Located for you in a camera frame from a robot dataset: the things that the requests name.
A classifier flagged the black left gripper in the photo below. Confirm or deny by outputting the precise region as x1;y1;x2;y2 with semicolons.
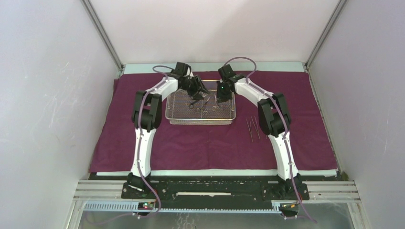
181;75;210;101

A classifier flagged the metal mesh instrument tray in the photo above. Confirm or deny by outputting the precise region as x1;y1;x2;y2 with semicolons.
165;90;236;125

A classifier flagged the magenta surgical wrap cloth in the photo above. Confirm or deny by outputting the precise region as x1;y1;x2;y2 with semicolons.
89;71;338;172

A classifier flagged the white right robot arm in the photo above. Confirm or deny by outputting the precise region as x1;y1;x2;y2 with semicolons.
216;64;302;199

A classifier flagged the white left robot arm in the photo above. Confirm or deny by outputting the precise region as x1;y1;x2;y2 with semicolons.
127;62;210;199

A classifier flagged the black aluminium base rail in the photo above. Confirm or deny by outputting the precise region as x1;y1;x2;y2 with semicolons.
66;178;368;219

